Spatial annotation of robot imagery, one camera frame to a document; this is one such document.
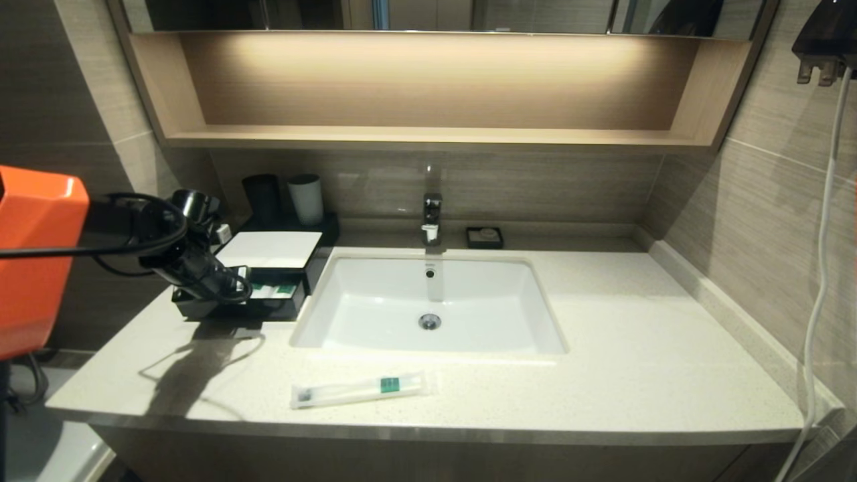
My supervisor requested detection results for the black box drawer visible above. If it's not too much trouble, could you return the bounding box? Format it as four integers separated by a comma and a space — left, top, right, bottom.
172, 266, 307, 321

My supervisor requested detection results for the packaged toothbrush green label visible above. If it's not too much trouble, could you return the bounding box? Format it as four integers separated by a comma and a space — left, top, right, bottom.
290, 370, 437, 409

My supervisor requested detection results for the black box white lid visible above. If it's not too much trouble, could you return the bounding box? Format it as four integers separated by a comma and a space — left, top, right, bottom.
216, 230, 335, 297

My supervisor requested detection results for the black cup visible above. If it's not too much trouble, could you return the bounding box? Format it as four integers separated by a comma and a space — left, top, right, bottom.
242, 173, 283, 222

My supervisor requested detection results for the grey white cup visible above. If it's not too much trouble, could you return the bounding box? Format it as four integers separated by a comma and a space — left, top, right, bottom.
288, 174, 325, 226

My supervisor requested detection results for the white sink basin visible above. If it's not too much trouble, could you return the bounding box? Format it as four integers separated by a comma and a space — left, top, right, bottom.
290, 253, 568, 355

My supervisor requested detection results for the chrome faucet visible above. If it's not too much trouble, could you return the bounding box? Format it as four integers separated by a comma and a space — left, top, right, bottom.
421, 193, 444, 246

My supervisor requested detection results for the white bathtub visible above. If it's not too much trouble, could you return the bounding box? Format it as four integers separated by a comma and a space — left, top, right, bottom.
5, 372, 116, 482

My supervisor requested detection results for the black soap dish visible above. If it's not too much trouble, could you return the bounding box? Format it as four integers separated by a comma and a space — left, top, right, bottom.
466, 226, 504, 250

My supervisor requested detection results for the mirror cabinet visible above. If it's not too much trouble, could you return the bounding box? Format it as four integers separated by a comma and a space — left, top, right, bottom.
107, 0, 783, 37

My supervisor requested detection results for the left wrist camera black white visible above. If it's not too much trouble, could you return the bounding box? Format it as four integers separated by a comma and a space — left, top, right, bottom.
167, 189, 233, 246

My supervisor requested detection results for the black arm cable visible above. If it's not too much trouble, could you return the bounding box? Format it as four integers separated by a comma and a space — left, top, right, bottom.
0, 193, 254, 302

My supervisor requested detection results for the metal shower hose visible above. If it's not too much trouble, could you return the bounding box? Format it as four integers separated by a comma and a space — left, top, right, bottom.
10, 353, 50, 410

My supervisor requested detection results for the wooden wall shelf niche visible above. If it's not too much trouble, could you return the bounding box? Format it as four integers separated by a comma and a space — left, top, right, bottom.
129, 30, 754, 150

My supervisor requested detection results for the black wall hair dryer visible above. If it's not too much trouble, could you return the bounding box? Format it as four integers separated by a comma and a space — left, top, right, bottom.
791, 0, 857, 86

